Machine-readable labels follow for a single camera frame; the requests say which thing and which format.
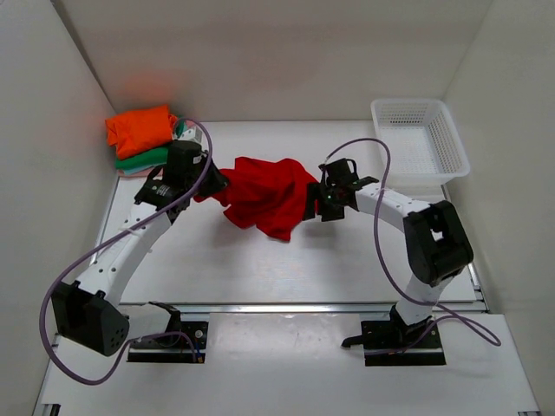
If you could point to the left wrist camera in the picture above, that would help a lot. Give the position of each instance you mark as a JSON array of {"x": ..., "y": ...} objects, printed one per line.
[{"x": 180, "y": 163}]

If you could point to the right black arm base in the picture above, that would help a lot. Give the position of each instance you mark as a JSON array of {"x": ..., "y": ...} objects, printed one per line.
[{"x": 393, "y": 343}]

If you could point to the folded orange t shirt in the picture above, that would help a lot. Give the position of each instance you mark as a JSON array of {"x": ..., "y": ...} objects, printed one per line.
[{"x": 138, "y": 131}]

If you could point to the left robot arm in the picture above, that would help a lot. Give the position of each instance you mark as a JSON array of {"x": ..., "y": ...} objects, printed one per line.
[{"x": 88, "y": 311}]

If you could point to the red t shirt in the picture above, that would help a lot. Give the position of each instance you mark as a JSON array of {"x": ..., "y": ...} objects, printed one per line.
[{"x": 270, "y": 196}]

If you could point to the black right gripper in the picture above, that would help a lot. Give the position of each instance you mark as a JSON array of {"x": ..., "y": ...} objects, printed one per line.
[{"x": 314, "y": 193}]

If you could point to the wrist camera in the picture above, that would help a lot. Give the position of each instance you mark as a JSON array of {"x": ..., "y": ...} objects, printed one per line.
[
  {"x": 340, "y": 172},
  {"x": 180, "y": 163}
]

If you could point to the folded green t shirt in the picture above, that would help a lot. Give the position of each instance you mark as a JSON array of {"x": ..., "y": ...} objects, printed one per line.
[{"x": 143, "y": 160}]

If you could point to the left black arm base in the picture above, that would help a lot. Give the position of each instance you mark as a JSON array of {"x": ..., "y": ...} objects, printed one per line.
[{"x": 160, "y": 333}]

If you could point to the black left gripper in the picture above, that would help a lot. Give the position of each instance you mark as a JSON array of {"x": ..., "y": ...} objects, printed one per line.
[{"x": 218, "y": 182}]

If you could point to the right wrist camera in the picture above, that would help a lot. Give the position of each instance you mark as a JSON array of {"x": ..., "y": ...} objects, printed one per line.
[{"x": 340, "y": 172}]

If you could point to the aluminium table rail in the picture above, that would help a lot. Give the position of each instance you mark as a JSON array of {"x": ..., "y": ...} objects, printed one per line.
[{"x": 284, "y": 308}]

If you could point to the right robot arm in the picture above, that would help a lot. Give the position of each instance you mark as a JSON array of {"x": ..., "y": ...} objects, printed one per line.
[{"x": 436, "y": 243}]

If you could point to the white plastic basket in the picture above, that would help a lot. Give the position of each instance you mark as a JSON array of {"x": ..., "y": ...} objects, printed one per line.
[{"x": 423, "y": 142}]

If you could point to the folded mint t shirt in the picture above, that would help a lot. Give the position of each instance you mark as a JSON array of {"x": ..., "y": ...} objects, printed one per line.
[{"x": 130, "y": 170}]

